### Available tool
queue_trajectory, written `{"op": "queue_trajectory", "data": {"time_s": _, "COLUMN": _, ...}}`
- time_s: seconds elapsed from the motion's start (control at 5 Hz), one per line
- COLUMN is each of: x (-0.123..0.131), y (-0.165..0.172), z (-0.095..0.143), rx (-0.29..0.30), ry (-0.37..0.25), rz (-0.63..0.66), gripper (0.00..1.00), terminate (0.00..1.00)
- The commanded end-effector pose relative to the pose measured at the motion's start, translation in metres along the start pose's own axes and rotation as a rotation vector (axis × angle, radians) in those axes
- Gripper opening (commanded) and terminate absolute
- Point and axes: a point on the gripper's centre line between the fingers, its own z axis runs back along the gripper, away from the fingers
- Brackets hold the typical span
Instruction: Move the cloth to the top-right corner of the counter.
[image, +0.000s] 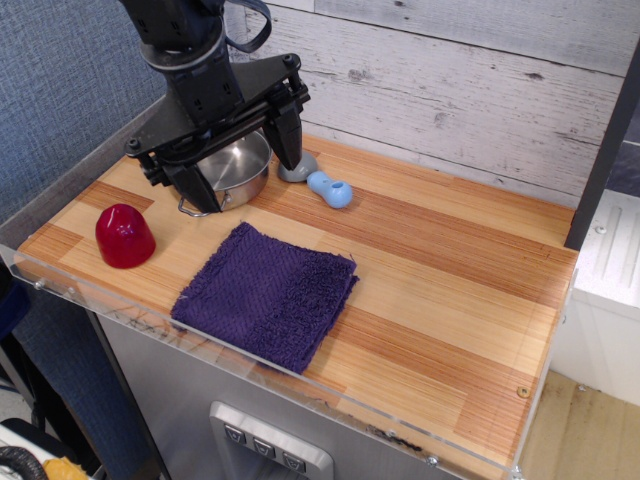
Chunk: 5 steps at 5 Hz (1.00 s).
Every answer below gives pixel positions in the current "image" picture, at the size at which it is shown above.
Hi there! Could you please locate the yellow black object bottom-left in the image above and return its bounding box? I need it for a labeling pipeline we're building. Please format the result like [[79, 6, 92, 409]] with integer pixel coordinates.
[[1, 446, 89, 480]]

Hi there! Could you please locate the white side cabinet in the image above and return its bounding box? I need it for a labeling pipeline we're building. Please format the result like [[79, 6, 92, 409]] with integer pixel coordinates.
[[551, 190, 639, 405]]

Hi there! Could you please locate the dark right frame post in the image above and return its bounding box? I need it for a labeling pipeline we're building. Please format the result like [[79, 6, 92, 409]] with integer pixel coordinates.
[[564, 43, 639, 251]]

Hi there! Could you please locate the red plastic dome cup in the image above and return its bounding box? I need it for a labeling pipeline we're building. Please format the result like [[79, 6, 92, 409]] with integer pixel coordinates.
[[95, 204, 156, 269]]

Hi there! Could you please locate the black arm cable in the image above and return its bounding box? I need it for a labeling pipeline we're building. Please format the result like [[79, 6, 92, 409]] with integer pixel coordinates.
[[222, 0, 274, 53]]

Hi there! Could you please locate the silver button control panel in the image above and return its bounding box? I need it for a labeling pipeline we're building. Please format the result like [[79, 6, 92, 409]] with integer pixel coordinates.
[[209, 401, 334, 479]]

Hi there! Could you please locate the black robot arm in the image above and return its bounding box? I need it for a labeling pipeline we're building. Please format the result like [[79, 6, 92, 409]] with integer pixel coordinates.
[[124, 1, 310, 215]]

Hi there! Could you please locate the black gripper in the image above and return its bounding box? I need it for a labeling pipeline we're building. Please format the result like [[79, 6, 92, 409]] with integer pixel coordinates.
[[126, 44, 309, 214]]

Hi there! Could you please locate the purple cloth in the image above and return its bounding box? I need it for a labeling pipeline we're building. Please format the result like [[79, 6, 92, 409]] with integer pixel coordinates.
[[171, 223, 358, 374]]

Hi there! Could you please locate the stainless steel cabinet front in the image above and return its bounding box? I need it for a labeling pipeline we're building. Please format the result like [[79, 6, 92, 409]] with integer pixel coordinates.
[[97, 315, 451, 479]]

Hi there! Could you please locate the stainless steel pot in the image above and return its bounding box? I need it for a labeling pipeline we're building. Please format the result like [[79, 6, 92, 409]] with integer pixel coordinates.
[[196, 130, 273, 212]]

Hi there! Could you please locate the blue grey toy scoop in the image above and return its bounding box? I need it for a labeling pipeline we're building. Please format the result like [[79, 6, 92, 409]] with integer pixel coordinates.
[[277, 152, 353, 209]]

